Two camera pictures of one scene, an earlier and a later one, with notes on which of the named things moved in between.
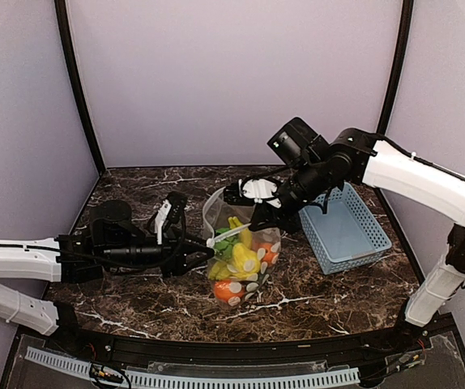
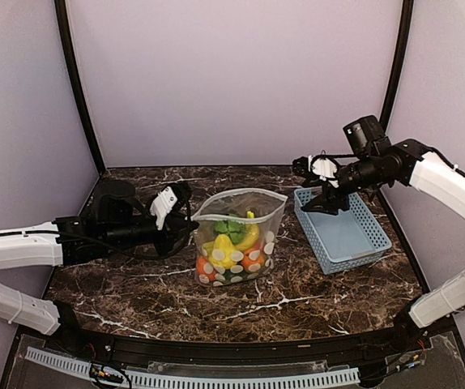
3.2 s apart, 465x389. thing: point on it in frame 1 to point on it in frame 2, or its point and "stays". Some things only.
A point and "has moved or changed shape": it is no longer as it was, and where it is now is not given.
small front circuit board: x=96 y=371 stays
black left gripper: x=174 y=254 to x=172 y=234
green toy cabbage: x=223 y=248 to x=234 y=229
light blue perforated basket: x=348 y=235 stays
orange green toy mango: x=265 y=254 to x=253 y=258
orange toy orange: x=225 y=289 to x=206 y=271
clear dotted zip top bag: x=245 y=259 has moved or changed shape
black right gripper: x=267 y=215 to x=328 y=203
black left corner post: x=76 y=81 stays
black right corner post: x=398 y=65 stays
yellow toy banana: x=245 y=236 has moved or changed shape
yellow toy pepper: x=244 y=264 to x=219 y=251
